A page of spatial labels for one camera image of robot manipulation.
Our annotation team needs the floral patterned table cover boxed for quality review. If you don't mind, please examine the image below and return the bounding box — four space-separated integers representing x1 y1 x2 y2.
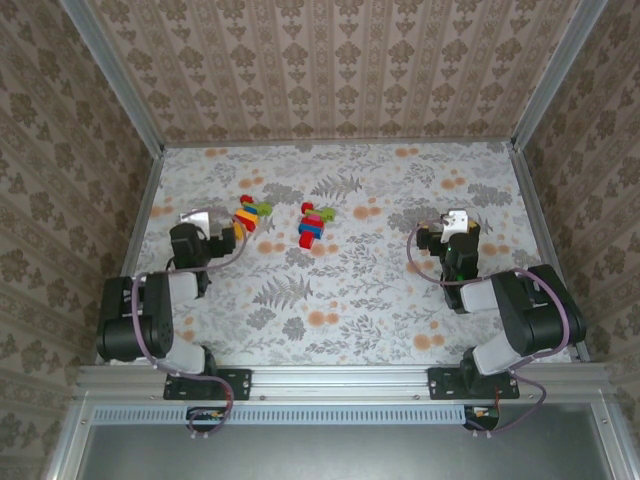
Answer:
107 142 574 366

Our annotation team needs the grey metal panel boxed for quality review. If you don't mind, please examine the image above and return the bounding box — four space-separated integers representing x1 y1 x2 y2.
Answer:
74 423 611 480

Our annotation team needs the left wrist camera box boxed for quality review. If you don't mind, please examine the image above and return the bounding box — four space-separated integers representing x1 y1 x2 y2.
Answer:
178 209 210 236

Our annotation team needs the aluminium table side rail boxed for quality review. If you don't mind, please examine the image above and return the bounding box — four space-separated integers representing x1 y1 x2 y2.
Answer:
507 142 592 364
94 147 166 364

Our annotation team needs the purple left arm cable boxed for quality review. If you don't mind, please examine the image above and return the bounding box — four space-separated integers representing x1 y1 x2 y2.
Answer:
132 208 250 437

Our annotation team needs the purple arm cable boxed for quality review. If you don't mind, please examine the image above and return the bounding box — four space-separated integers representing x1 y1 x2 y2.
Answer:
132 208 250 437
405 219 574 436

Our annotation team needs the thin aluminium table rail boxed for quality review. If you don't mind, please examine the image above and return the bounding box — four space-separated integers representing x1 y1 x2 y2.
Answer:
162 137 514 147

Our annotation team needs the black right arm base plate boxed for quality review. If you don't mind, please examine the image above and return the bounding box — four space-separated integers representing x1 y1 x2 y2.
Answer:
428 367 520 401

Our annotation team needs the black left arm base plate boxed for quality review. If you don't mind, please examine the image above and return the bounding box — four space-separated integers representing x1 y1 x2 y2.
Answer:
164 368 253 401

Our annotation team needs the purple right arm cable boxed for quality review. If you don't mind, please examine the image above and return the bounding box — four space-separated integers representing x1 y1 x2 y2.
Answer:
405 219 574 436

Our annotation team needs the aluminium table edge rail wide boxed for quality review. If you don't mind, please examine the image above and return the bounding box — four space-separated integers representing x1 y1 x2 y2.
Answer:
74 363 609 401

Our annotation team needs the aluminium frame post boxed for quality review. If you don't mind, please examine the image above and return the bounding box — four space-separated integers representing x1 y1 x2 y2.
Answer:
58 0 166 157
509 0 610 151

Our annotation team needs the grey slotted cable duct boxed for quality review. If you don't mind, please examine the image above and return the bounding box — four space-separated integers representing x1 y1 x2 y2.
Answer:
92 405 469 426

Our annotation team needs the aluminium lower frame bar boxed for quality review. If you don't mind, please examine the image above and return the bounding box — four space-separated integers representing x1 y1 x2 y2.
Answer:
44 399 96 480
589 399 631 480

